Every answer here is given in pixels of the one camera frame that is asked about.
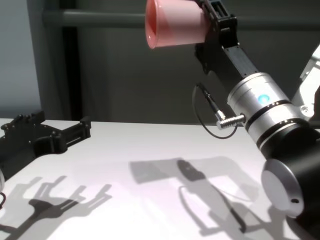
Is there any dark vertical post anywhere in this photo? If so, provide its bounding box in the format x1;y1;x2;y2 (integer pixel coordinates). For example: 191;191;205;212
61;24;82;121

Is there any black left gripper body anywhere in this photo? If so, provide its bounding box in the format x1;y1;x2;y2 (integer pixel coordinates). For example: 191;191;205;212
0;121;55;180

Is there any right arm cable with plug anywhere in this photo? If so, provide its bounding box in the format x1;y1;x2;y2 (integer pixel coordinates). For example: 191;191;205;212
191;83;247;139

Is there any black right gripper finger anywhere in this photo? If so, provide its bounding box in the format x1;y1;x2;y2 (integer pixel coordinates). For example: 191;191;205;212
199;0;240;49

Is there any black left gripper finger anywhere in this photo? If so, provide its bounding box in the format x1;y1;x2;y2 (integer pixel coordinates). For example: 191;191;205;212
36;116;93;157
1;110;46;126

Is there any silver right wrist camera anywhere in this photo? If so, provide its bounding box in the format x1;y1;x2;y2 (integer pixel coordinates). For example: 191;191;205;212
290;44;320;119

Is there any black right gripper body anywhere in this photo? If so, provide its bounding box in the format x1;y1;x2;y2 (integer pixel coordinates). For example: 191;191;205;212
194;23;260;91

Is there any pink plastic cup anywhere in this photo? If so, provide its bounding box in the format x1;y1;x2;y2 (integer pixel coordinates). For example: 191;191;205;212
144;0;210;50

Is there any thick grey horizontal rail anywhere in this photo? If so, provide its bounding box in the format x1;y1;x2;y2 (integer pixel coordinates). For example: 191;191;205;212
41;9;320;28

